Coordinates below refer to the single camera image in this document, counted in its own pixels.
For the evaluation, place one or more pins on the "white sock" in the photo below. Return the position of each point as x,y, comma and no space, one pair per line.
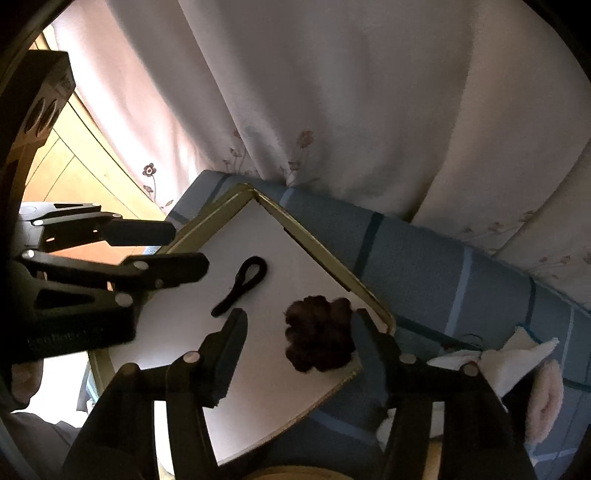
521,355

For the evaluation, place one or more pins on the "brown scrunchie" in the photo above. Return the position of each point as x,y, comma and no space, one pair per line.
314,332

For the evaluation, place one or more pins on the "blue plaid bed sheet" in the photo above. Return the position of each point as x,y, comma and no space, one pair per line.
415,258

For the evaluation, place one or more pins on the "pink fluffy sock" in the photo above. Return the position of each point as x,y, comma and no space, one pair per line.
547,397

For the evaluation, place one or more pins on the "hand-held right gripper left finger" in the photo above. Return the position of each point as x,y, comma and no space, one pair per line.
231,355

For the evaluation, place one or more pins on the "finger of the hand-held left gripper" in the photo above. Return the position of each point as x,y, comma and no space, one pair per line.
184,267
147,233

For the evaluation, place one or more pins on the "black cloth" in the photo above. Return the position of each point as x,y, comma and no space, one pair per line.
517,406

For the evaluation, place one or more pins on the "gold rimmed white tray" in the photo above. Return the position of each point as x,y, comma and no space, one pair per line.
286,258

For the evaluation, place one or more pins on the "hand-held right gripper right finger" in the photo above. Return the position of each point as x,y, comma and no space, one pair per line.
369,350

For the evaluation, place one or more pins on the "white floral embroidered curtain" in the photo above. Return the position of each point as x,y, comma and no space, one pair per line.
323,92

